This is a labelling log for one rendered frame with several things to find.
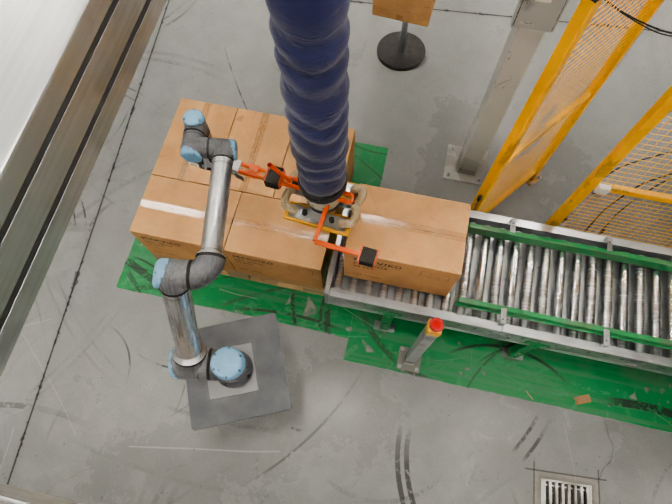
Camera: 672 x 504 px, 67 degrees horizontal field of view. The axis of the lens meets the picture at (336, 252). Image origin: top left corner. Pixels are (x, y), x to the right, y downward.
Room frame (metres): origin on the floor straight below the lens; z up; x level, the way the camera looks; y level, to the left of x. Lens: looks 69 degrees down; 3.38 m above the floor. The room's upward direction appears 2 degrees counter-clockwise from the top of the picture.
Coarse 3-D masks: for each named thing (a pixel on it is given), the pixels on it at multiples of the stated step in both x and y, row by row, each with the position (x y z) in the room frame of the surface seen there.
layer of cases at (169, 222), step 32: (224, 128) 1.96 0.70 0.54; (256, 128) 1.95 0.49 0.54; (160, 160) 1.74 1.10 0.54; (256, 160) 1.71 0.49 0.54; (288, 160) 1.70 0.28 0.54; (352, 160) 1.86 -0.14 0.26; (160, 192) 1.51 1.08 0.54; (192, 192) 1.50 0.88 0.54; (256, 192) 1.48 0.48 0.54; (160, 224) 1.29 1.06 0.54; (192, 224) 1.28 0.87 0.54; (256, 224) 1.27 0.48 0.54; (288, 224) 1.26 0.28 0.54; (192, 256) 1.17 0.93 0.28; (256, 256) 1.06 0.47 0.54; (288, 256) 1.05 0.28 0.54; (320, 256) 1.05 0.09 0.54; (320, 288) 0.96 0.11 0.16
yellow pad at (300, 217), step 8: (304, 208) 1.10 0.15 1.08; (288, 216) 1.06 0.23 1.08; (296, 216) 1.06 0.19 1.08; (304, 216) 1.06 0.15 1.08; (328, 216) 1.05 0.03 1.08; (336, 216) 1.05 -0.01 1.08; (344, 216) 1.05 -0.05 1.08; (304, 224) 1.02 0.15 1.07; (312, 224) 1.02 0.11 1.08; (328, 224) 1.01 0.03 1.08; (336, 224) 1.01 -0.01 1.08; (336, 232) 0.97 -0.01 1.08; (344, 232) 0.97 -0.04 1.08
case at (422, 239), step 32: (384, 192) 1.25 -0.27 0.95; (384, 224) 1.06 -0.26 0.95; (416, 224) 1.05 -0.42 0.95; (448, 224) 1.05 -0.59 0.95; (352, 256) 0.91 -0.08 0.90; (384, 256) 0.88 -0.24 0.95; (416, 256) 0.88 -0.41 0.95; (448, 256) 0.87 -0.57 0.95; (416, 288) 0.82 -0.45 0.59; (448, 288) 0.78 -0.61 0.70
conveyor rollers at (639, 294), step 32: (480, 256) 1.01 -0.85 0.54; (512, 256) 1.00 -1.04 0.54; (544, 256) 1.00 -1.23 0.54; (576, 256) 0.99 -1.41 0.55; (352, 288) 0.84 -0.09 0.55; (384, 288) 0.83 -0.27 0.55; (480, 288) 0.81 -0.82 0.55; (512, 288) 0.81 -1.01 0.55; (544, 288) 0.80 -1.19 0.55; (576, 288) 0.79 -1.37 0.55; (608, 288) 0.79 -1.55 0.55; (640, 288) 0.78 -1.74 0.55; (512, 320) 0.62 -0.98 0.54; (576, 320) 0.61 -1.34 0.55; (608, 320) 0.60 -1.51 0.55; (640, 320) 0.60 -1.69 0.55
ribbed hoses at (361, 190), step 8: (296, 176) 1.25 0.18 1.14; (288, 192) 1.16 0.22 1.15; (352, 192) 1.17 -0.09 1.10; (360, 192) 1.15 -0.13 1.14; (288, 200) 1.13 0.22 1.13; (360, 200) 1.10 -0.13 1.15; (288, 208) 1.08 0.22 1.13; (296, 208) 1.09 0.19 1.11; (352, 208) 1.07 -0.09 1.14; (352, 216) 1.02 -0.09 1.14; (344, 224) 0.99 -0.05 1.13; (352, 224) 0.98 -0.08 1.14
